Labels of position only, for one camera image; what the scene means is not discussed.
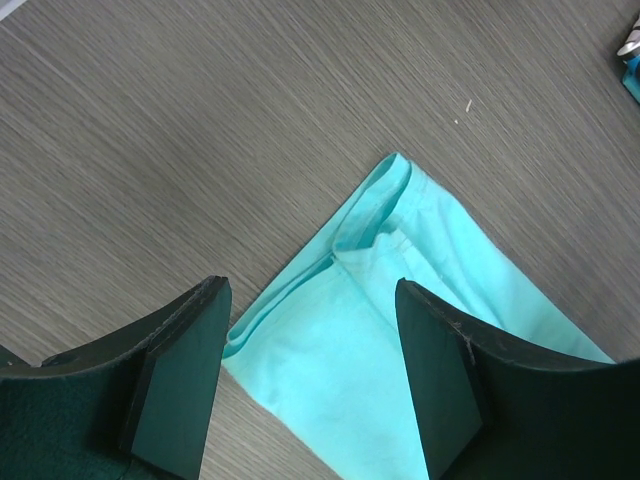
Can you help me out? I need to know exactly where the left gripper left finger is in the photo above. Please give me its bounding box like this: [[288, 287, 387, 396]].
[[1, 276, 231, 479]]

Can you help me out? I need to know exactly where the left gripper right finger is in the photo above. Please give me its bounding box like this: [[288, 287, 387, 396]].
[[395, 279, 639, 479]]

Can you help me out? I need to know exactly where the teal t shirt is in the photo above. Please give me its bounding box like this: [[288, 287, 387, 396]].
[[223, 153, 607, 479]]

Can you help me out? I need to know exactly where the white printed t shirt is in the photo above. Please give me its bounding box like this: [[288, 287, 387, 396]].
[[616, 18, 640, 103]]

